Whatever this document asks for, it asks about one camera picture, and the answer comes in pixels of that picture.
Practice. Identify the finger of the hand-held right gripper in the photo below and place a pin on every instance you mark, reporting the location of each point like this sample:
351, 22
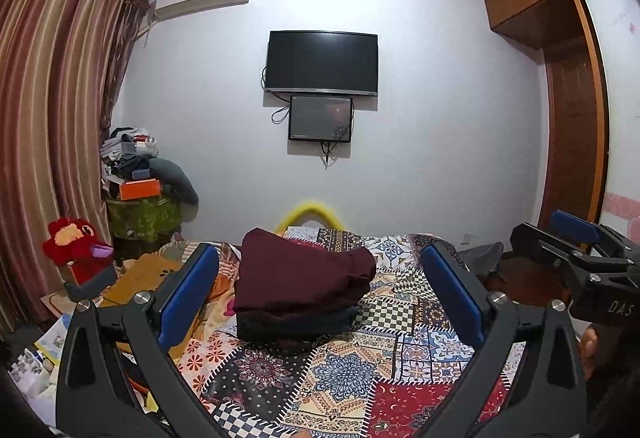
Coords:
535, 248
575, 225

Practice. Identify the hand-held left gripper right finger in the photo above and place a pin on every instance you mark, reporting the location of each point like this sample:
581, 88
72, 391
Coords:
452, 288

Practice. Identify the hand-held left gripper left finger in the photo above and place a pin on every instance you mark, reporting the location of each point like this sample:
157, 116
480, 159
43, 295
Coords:
187, 288

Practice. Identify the maroon button shirt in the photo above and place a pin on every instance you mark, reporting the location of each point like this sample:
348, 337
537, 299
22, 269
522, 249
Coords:
300, 268

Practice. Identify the person's right hand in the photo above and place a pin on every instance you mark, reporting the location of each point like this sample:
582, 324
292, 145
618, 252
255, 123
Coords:
590, 348

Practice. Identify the dark grey cloth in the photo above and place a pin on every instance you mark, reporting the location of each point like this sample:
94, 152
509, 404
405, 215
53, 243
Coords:
480, 258

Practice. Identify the yellow printed cushion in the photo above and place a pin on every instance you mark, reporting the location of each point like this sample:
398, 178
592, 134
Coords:
145, 275

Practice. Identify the orange box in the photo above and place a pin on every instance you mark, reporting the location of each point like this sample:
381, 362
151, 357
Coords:
141, 189

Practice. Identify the grey cloth bundle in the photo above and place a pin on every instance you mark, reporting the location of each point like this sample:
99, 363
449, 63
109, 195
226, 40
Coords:
175, 178

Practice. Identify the blue denim garment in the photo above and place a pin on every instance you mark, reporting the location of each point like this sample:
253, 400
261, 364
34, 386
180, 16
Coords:
300, 325

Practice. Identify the red plush toy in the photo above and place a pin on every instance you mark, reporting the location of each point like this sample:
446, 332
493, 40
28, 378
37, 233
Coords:
70, 238

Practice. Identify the patchwork printed blanket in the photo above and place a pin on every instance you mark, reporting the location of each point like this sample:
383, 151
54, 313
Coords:
350, 368

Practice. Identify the pile of household clutter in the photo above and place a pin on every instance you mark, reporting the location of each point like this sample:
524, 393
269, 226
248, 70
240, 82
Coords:
127, 152

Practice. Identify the scattered paper sheets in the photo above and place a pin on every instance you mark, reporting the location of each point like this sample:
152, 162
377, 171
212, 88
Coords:
42, 358

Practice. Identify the small black monitor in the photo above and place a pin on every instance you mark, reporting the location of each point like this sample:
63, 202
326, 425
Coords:
320, 117

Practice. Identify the striped brown curtain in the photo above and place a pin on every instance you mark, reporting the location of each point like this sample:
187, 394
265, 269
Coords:
50, 117

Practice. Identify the black wall television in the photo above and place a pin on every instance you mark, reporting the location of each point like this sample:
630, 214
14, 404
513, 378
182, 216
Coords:
320, 62

